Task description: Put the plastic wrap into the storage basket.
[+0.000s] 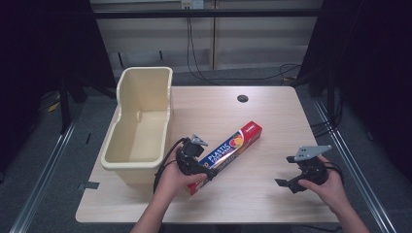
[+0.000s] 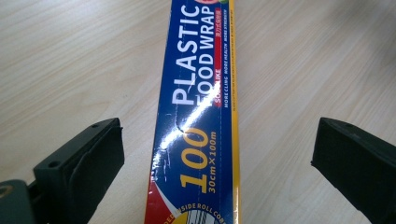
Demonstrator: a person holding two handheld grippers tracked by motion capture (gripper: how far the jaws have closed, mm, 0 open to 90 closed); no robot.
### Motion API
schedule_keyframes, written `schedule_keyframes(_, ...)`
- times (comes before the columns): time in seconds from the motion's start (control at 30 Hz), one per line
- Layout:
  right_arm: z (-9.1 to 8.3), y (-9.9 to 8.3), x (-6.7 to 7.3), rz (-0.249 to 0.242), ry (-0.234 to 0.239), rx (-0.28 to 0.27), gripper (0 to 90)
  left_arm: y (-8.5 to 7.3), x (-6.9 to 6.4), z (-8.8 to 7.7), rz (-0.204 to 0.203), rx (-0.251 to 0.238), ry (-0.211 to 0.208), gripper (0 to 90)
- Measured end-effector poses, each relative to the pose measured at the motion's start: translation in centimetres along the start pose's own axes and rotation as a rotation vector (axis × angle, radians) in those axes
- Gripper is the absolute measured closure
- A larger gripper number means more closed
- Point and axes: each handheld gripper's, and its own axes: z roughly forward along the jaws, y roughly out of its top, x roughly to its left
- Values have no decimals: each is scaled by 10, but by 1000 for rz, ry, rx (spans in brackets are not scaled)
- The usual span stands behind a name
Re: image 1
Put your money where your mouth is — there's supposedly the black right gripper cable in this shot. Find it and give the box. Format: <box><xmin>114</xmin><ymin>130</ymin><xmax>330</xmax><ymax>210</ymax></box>
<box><xmin>324</xmin><ymin>160</ymin><xmax>345</xmax><ymax>183</ymax></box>

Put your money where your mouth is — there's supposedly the person's right hand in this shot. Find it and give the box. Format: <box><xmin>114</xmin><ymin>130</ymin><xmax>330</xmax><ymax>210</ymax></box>
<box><xmin>297</xmin><ymin>154</ymin><xmax>352</xmax><ymax>215</ymax></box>

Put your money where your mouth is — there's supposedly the black metal stand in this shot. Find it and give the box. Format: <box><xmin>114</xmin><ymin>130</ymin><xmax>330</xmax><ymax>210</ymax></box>
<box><xmin>58</xmin><ymin>72</ymin><xmax>87</xmax><ymax>135</ymax></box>
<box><xmin>326</xmin><ymin>72</ymin><xmax>337</xmax><ymax>129</ymax></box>

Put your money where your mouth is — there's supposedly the white wall power outlet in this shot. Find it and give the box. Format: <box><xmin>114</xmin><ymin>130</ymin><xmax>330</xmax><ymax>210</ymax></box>
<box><xmin>180</xmin><ymin>0</ymin><xmax>205</xmax><ymax>11</ymax></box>

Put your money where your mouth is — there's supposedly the black horizontal bar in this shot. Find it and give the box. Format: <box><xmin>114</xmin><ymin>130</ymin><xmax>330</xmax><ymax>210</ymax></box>
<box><xmin>92</xmin><ymin>9</ymin><xmax>323</xmax><ymax>19</ymax></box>

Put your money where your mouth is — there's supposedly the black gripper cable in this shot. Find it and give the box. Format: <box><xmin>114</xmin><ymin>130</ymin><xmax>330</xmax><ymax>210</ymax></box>
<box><xmin>324</xmin><ymin>160</ymin><xmax>345</xmax><ymax>183</ymax></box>
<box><xmin>153</xmin><ymin>137</ymin><xmax>189</xmax><ymax>194</ymax></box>

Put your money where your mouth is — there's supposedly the metal floor rail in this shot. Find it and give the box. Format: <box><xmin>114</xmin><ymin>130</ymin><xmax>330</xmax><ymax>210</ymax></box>
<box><xmin>9</xmin><ymin>121</ymin><xmax>78</xmax><ymax>233</ymax></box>
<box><xmin>313</xmin><ymin>99</ymin><xmax>390</xmax><ymax>233</ymax></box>

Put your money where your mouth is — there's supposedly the black hanging wall cable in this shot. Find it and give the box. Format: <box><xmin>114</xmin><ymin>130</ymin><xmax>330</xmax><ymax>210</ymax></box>
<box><xmin>186</xmin><ymin>17</ymin><xmax>303</xmax><ymax>86</ymax></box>

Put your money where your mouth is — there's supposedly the cream plastic bin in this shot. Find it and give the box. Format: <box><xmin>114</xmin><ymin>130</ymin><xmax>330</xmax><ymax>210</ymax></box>
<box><xmin>100</xmin><ymin>66</ymin><xmax>174</xmax><ymax>186</ymax></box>

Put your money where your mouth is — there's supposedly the black curtain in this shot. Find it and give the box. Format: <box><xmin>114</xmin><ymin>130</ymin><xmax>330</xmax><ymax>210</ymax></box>
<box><xmin>0</xmin><ymin>0</ymin><xmax>117</xmax><ymax>173</ymax></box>
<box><xmin>295</xmin><ymin>0</ymin><xmax>412</xmax><ymax>183</ymax></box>

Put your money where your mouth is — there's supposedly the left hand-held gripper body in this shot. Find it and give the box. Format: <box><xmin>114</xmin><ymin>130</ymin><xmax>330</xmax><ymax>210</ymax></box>
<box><xmin>176</xmin><ymin>134</ymin><xmax>209</xmax><ymax>177</ymax></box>

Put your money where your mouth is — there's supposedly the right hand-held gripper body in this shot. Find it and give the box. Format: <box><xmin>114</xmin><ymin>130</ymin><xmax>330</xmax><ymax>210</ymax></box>
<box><xmin>293</xmin><ymin>145</ymin><xmax>333</xmax><ymax>186</ymax></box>

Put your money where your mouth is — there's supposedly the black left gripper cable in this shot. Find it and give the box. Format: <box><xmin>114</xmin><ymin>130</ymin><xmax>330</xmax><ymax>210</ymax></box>
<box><xmin>153</xmin><ymin>137</ymin><xmax>189</xmax><ymax>194</ymax></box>

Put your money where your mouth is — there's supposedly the person's left hand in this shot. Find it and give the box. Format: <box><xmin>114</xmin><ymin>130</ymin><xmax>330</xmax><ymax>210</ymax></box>
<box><xmin>154</xmin><ymin>147</ymin><xmax>208</xmax><ymax>204</ymax></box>

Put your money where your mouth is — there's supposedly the red blue plastic wrap box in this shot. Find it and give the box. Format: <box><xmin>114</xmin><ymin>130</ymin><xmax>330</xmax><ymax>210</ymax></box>
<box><xmin>187</xmin><ymin>120</ymin><xmax>263</xmax><ymax>196</ymax></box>

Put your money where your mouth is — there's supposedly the grey tape strip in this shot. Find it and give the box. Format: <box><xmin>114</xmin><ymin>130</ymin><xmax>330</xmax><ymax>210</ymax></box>
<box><xmin>77</xmin><ymin>181</ymin><xmax>100</xmax><ymax>191</ymax></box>

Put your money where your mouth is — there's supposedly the bundle of black floor cables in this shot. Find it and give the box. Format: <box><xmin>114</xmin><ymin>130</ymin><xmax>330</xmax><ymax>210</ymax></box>
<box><xmin>309</xmin><ymin>95</ymin><xmax>345</xmax><ymax>140</ymax></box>

